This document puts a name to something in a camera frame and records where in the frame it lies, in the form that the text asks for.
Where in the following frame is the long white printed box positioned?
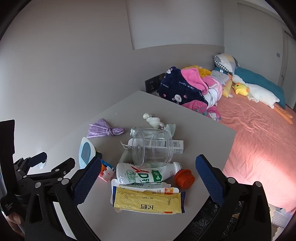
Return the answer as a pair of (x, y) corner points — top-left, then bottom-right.
(128, 138), (184, 154)

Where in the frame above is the small white tag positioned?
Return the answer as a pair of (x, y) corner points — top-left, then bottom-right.
(120, 140), (133, 151)

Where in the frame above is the white duck figurine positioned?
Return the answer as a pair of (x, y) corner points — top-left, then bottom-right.
(143, 113), (166, 130)

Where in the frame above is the white foam floor mat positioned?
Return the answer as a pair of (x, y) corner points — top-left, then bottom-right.
(269, 204), (289, 241)

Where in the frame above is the patchwork pillow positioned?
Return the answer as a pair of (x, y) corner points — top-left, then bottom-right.
(213, 54), (240, 75)

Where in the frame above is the white door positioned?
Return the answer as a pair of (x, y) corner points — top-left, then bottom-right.
(277, 30), (294, 93)

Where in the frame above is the teal quilt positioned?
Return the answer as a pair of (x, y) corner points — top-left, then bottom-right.
(213, 66), (286, 109)

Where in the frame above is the yellow snack packet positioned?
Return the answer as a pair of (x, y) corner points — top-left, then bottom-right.
(112, 185), (186, 215)

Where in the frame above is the black wall socket panel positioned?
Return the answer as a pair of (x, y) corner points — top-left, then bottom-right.
(145, 73), (166, 94)

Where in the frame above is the colourful puzzle block toy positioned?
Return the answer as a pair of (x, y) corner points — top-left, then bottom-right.
(97, 158), (116, 182)

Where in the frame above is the white goose plush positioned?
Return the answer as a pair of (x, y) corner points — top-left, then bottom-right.
(232, 74), (293, 124)

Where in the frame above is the person's left hand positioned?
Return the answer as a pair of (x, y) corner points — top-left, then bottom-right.
(4, 213), (25, 237)

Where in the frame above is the yellow duck plush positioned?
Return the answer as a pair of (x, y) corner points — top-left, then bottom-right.
(233, 83), (250, 96)

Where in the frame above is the orange ribbed cap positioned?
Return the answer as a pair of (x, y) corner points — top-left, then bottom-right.
(174, 169), (195, 189)

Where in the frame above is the grey foam adhesive pad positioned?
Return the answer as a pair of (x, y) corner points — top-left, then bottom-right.
(79, 137), (96, 168)

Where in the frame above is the pink bed sheet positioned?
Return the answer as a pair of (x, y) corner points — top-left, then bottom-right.
(185, 93), (296, 209)

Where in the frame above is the white green label drink bottle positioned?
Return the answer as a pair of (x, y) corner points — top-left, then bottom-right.
(116, 161), (182, 184)

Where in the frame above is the clear plastic jar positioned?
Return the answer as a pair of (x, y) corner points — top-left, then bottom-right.
(131, 130), (174, 167)

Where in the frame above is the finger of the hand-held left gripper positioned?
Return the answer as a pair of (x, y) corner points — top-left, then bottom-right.
(13, 152), (48, 177)
(21, 158), (76, 186)

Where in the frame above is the pink cartoon print blanket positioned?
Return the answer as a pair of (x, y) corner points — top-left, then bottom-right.
(181, 100), (223, 122)

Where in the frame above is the yellow fleece blanket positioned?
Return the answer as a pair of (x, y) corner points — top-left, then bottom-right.
(193, 65), (212, 78)

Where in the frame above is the purple knotted plastic bag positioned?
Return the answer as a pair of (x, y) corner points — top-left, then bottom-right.
(87, 119), (125, 139)

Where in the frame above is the navy rabbit print blanket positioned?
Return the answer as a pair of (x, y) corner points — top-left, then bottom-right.
(157, 67), (208, 106)

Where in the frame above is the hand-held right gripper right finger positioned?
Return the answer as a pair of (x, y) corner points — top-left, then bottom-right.
(195, 154), (272, 241)

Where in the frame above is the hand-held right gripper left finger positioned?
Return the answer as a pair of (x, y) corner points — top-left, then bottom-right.
(24, 157), (102, 241)

